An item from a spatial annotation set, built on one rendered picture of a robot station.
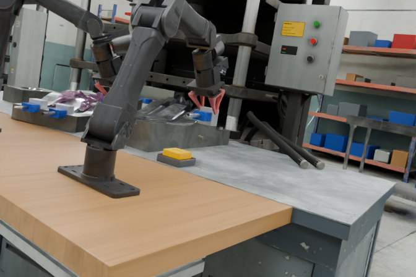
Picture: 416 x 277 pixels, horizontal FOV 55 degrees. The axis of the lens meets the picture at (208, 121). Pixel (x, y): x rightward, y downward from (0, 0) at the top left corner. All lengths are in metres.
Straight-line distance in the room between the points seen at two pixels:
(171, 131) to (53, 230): 0.74
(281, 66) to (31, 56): 4.15
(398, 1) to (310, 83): 6.32
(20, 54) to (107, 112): 4.76
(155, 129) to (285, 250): 0.52
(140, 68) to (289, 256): 0.57
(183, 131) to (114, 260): 0.86
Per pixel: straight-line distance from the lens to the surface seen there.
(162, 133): 1.27
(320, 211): 0.95
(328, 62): 1.89
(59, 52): 9.15
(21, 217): 0.71
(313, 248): 1.00
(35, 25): 5.65
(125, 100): 0.84
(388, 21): 8.10
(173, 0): 0.94
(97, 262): 0.56
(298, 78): 1.92
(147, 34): 0.90
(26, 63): 5.62
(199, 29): 1.09
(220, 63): 1.25
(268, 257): 1.06
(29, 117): 1.52
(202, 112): 1.22
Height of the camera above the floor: 1.04
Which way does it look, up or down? 6 degrees down
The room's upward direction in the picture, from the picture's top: 10 degrees clockwise
